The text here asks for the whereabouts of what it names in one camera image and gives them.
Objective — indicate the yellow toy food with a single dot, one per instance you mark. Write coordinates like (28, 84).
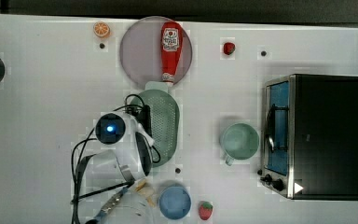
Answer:
(145, 190)

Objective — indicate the blue bowl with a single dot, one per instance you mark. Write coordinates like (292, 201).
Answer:
(174, 202)

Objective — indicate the black toaster oven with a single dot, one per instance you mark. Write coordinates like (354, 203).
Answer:
(310, 137)

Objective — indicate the pink round plate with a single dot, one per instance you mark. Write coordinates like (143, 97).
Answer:
(140, 52)

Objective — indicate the red ketchup bottle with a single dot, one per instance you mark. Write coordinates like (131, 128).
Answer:
(171, 42)

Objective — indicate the green oval strainer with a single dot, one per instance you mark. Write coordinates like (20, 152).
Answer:
(165, 116)

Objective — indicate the large red strawberry toy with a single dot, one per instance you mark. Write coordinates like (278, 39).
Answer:
(205, 210)

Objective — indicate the green mug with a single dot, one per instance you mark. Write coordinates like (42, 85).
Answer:
(240, 141)

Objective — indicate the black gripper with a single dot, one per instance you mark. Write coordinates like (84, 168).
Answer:
(142, 115)

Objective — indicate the small red strawberry toy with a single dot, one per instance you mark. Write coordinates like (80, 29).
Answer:
(229, 48)

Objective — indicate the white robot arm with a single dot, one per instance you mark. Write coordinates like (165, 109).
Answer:
(124, 159)

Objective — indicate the orange slice toy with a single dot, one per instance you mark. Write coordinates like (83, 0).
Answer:
(101, 29)

